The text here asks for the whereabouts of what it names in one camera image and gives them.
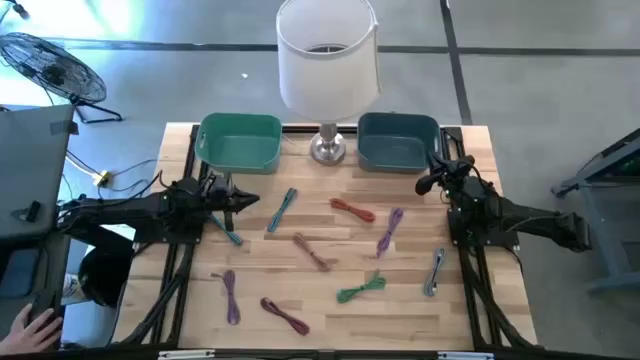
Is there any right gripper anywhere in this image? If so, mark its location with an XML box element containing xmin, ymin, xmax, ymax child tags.
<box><xmin>414</xmin><ymin>151</ymin><xmax>477</xmax><ymax>197</ymax></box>

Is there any teal braided USB cable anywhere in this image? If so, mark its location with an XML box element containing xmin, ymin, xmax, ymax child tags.
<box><xmin>266</xmin><ymin>187</ymin><xmax>299</xmax><ymax>234</ymax></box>
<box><xmin>207</xmin><ymin>212</ymin><xmax>245</xmax><ymax>247</ymax></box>

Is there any person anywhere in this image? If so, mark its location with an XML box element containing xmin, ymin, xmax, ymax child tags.
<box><xmin>59</xmin><ymin>244</ymin><xmax>134</xmax><ymax>309</ymax></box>

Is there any table lamp with white shade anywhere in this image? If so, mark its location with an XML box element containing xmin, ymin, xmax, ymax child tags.
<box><xmin>276</xmin><ymin>0</ymin><xmax>382</xmax><ymax>167</ymax></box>

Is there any grey side cart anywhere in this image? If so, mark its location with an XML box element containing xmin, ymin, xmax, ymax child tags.
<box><xmin>0</xmin><ymin>103</ymin><xmax>76</xmax><ymax>321</ymax></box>

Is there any pink braided USB cable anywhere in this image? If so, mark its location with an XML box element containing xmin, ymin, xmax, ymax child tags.
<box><xmin>291</xmin><ymin>232</ymin><xmax>339</xmax><ymax>274</ymax></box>

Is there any black cable bundle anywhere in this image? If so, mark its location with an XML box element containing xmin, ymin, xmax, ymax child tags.
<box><xmin>117</xmin><ymin>244</ymin><xmax>199</xmax><ymax>346</ymax></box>
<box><xmin>457</xmin><ymin>247</ymin><xmax>534</xmax><ymax>349</ymax></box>

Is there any green plastic bin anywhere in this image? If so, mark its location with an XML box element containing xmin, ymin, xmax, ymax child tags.
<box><xmin>194</xmin><ymin>112</ymin><xmax>284</xmax><ymax>176</ymax></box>

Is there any maroon braided USB cable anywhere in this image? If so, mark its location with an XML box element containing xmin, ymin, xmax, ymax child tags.
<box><xmin>259</xmin><ymin>296</ymin><xmax>311</xmax><ymax>337</ymax></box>

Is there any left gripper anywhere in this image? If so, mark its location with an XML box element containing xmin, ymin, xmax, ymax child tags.
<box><xmin>198</xmin><ymin>171</ymin><xmax>261</xmax><ymax>215</ymax></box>

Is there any green braided USB cable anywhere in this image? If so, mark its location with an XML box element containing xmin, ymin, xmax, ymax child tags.
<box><xmin>335</xmin><ymin>270</ymin><xmax>388</xmax><ymax>305</ymax></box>

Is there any grey braided USB cable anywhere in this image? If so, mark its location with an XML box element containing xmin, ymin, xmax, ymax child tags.
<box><xmin>423</xmin><ymin>247</ymin><xmax>446</xmax><ymax>298</ymax></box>

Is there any person's hand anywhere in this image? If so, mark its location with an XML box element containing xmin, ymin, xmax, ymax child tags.
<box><xmin>0</xmin><ymin>303</ymin><xmax>64</xmax><ymax>356</ymax></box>

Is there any black floor fan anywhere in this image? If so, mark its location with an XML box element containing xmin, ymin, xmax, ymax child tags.
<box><xmin>0</xmin><ymin>32</ymin><xmax>124</xmax><ymax>125</ymax></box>

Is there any red braided USB cable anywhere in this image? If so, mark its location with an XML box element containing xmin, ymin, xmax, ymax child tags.
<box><xmin>329</xmin><ymin>197</ymin><xmax>376</xmax><ymax>224</ymax></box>

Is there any blue plastic bin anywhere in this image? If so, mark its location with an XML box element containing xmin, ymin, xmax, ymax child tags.
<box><xmin>356</xmin><ymin>111</ymin><xmax>442</xmax><ymax>174</ymax></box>

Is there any blue-grey metal workbench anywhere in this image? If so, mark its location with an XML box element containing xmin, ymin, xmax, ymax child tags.
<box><xmin>551</xmin><ymin>127</ymin><xmax>640</xmax><ymax>296</ymax></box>

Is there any purple braided USB cable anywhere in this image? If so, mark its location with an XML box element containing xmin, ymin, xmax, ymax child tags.
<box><xmin>374</xmin><ymin>207</ymin><xmax>405</xmax><ymax>260</ymax></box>
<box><xmin>209</xmin><ymin>269</ymin><xmax>242</xmax><ymax>326</ymax></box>

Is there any white strip bracket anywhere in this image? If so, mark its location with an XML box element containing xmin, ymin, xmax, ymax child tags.
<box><xmin>157</xmin><ymin>349</ymin><xmax>216</xmax><ymax>360</ymax></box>
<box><xmin>437</xmin><ymin>351</ymin><xmax>496</xmax><ymax>360</ymax></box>

